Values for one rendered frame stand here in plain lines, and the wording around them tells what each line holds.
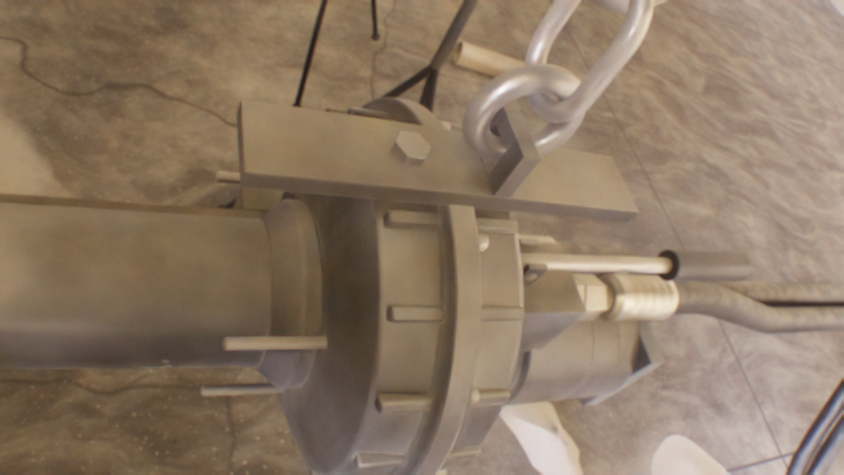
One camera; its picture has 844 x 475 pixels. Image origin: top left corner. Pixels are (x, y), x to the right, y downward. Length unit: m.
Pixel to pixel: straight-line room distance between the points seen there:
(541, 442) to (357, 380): 1.29
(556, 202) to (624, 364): 0.31
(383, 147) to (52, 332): 0.22
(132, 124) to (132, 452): 0.90
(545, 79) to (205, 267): 0.23
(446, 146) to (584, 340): 0.31
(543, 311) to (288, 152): 0.26
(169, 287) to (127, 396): 1.01
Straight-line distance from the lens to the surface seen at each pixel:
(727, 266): 0.63
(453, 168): 0.34
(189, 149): 1.76
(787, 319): 0.93
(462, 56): 2.45
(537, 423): 1.63
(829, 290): 1.09
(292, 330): 0.39
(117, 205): 0.50
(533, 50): 0.34
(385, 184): 0.31
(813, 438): 1.53
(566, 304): 0.51
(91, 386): 1.39
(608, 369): 0.64
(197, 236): 0.40
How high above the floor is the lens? 1.29
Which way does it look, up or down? 46 degrees down
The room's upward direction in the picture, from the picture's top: 35 degrees clockwise
